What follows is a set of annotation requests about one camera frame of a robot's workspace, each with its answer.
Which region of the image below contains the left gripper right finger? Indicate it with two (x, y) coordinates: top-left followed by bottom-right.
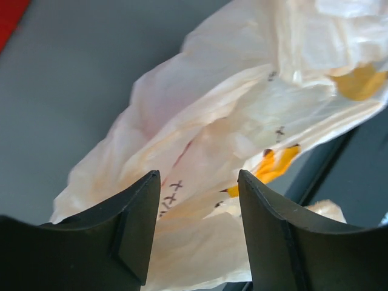
(238, 170), (387, 290)

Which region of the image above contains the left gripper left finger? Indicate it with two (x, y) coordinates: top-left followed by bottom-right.
(1, 170), (161, 290)

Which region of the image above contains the translucent banana print plastic bag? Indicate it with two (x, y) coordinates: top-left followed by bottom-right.
(50, 1), (387, 290)

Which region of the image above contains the red plastic tray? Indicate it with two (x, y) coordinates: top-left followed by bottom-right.
(0, 0), (31, 52)

